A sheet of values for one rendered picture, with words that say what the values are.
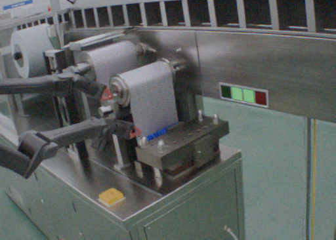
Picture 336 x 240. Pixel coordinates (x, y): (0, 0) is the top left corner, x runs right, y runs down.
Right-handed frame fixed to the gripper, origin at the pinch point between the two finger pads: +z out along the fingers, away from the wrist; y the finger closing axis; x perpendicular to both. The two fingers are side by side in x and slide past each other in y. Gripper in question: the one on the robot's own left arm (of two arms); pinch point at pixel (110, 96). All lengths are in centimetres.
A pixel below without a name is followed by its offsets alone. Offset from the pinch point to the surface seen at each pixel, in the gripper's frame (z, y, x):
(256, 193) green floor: 174, -13, -22
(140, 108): 10.5, 8.2, -0.1
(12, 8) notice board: 124, -541, 126
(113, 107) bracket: 3.4, 0.3, -3.4
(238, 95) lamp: 29, 40, 18
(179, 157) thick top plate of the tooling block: 20.7, 28.6, -13.4
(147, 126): 17.5, 8.6, -5.8
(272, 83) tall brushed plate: 24, 56, 24
